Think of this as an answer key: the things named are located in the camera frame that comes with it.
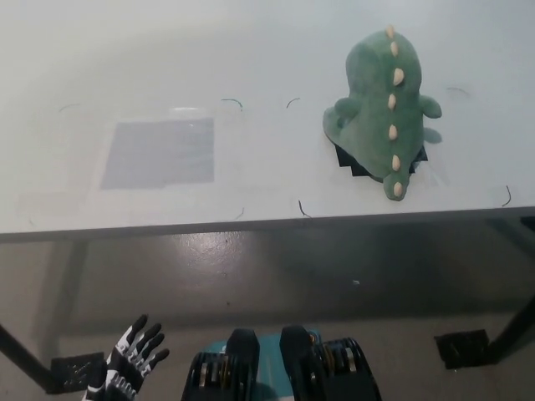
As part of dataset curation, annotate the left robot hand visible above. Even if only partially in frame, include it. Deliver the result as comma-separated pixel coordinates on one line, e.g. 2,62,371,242
85,313,171,401

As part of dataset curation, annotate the green plush dinosaur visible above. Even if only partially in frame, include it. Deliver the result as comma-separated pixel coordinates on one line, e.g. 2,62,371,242
322,25,443,202

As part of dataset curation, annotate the black table leg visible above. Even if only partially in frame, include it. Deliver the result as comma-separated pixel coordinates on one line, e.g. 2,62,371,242
487,287,535,368
0,323,54,393

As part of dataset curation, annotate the robot torso black and teal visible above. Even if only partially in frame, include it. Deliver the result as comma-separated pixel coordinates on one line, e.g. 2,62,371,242
180,325,384,401

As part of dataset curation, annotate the grey translucent tape patch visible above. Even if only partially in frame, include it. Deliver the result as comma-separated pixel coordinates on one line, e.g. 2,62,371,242
101,117,216,191

